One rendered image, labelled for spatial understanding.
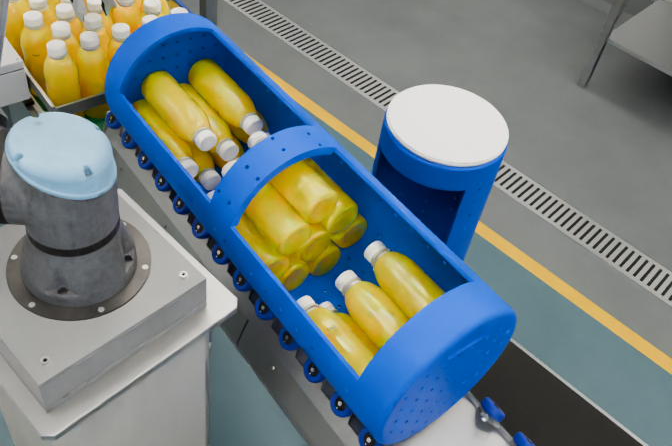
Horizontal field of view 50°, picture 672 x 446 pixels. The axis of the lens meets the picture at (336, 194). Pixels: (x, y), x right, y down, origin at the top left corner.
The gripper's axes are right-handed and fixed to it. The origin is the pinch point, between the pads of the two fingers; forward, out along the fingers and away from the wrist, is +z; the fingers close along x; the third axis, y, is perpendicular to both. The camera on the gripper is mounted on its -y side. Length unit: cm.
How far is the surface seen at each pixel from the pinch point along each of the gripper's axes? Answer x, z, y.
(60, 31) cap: -8.3, 1.5, 1.8
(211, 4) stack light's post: 41.0, 18.8, -18.1
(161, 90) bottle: -1.6, -2.5, 34.9
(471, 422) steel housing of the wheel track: 13, 19, 114
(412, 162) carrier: 41, 11, 66
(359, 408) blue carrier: -9, 3, 107
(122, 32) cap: 3.0, 1.4, 8.2
